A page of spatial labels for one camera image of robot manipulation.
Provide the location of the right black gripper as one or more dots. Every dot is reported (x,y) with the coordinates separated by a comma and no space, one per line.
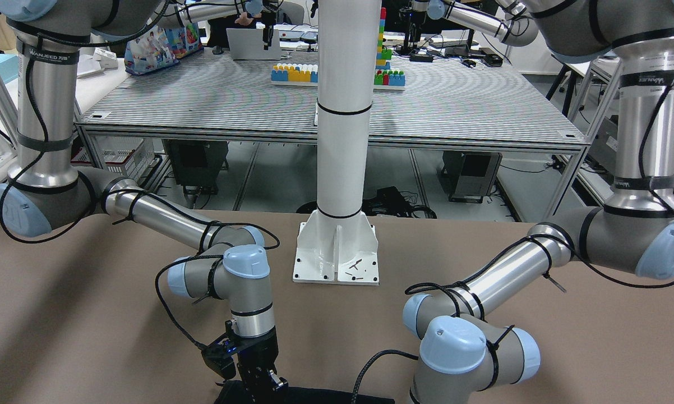
(260,357)

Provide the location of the black t-shirt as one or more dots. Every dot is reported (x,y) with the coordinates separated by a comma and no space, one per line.
(235,392)

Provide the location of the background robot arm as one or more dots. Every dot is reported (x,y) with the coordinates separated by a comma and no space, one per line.
(517,29)

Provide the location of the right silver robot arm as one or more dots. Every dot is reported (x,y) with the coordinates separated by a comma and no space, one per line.
(45,191)

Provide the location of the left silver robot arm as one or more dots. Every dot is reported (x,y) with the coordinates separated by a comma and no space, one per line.
(459,352)

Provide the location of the white plastic crate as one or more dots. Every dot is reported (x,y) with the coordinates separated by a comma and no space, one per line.
(127,156)

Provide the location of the colourful toy block set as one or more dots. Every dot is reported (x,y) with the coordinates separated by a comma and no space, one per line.
(350,51)

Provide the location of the silver laptop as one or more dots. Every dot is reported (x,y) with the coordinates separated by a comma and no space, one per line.
(254,44)

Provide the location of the colourful gift bag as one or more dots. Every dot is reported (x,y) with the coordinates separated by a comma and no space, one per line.
(160,48)

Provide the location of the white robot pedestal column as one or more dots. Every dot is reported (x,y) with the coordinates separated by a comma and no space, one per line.
(337,244)

